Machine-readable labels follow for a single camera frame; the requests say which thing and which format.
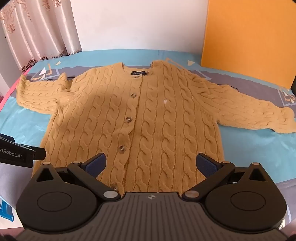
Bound pink embroidered curtain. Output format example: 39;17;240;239
0;0;83;73

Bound blue and grey bed sheet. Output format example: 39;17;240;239
0;49;296;232

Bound blue object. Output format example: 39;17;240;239
0;199;12;222

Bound mustard cable-knit cardigan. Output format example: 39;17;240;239
16;60;296;193

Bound orange board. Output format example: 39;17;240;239
201;0;296;90

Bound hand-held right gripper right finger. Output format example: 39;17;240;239
181;153;270;201

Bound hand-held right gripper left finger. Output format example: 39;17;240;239
32;152;121;201

